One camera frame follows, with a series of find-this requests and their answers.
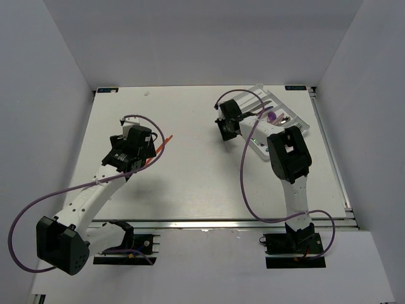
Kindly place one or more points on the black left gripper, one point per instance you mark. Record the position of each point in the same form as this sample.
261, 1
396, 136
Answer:
117, 142

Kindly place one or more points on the orange chopstick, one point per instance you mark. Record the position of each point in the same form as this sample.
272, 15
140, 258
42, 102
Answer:
160, 149
167, 140

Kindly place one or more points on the black handled silver spoon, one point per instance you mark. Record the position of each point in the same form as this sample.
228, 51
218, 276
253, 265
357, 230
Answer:
284, 120

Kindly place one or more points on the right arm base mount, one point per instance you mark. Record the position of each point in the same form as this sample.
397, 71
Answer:
301, 249

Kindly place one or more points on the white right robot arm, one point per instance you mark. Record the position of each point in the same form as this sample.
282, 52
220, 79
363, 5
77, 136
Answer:
290, 161

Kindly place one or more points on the white compartment cutlery tray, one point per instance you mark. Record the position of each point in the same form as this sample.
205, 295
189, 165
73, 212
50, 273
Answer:
278, 114

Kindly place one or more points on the blue label sticker right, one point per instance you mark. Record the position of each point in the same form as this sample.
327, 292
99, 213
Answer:
295, 87

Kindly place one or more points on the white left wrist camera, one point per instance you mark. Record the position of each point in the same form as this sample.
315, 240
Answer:
127, 124

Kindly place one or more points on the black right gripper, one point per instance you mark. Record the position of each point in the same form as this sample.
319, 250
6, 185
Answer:
225, 137

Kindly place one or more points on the pink handled silver spoon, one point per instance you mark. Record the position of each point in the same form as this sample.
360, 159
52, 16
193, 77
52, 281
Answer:
279, 120

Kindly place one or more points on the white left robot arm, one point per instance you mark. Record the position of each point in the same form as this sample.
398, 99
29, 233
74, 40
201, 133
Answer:
66, 241

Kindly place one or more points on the blue label sticker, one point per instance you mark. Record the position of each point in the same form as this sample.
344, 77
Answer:
295, 87
101, 90

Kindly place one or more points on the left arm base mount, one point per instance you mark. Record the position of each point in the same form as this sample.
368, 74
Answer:
135, 248

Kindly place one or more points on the clear chopstick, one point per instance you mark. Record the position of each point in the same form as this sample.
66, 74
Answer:
248, 101

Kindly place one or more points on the iridescent purple ornate spoon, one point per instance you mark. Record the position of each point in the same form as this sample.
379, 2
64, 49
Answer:
271, 116

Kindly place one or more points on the blue label sticker left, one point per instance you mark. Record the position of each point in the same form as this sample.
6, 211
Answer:
101, 90

